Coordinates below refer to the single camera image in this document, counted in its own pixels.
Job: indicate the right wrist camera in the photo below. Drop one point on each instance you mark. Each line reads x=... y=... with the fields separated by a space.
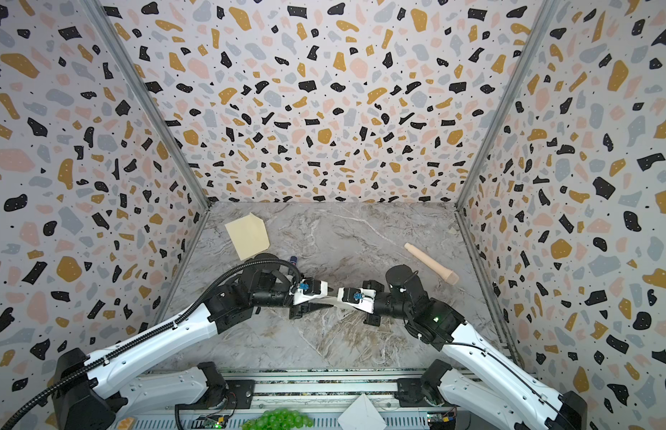
x=357 y=298

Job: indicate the small circuit board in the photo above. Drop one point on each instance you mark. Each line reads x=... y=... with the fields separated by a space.
x=441 y=421
x=212 y=421

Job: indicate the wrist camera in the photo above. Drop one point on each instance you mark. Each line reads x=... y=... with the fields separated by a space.
x=357 y=298
x=310 y=289

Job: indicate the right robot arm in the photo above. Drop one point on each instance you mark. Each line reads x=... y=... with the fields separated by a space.
x=477 y=377

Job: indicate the small wooden block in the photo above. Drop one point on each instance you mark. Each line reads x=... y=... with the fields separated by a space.
x=126 y=424

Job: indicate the small circuit board right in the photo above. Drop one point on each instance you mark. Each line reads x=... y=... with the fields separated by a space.
x=441 y=421

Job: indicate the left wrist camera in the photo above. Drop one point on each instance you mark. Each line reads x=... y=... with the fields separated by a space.
x=310 y=289

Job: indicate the right aluminium corner post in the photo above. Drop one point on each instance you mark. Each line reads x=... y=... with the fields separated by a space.
x=542 y=20

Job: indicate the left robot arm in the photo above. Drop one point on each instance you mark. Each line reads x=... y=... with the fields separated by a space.
x=94 y=391

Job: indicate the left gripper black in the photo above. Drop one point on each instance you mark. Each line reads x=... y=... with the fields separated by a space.
x=301 y=309

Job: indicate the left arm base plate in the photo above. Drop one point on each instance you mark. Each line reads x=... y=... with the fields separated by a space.
x=233 y=395

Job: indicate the small circuit board left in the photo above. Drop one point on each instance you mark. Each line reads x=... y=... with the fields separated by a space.
x=212 y=421

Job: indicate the left aluminium corner post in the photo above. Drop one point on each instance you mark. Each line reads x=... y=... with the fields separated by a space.
x=97 y=16

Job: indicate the wooden stamp handle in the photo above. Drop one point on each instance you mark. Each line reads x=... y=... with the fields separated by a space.
x=449 y=276

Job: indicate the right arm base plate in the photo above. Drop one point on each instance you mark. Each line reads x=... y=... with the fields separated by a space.
x=420 y=393

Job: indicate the green grape bunch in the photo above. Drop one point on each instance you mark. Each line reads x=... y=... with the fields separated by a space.
x=282 y=419

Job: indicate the cream yellow envelope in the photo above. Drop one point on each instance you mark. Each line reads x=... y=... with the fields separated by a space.
x=248 y=235

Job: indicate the aluminium corner post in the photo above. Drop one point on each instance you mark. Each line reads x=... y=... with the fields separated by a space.
x=542 y=20
x=97 y=16

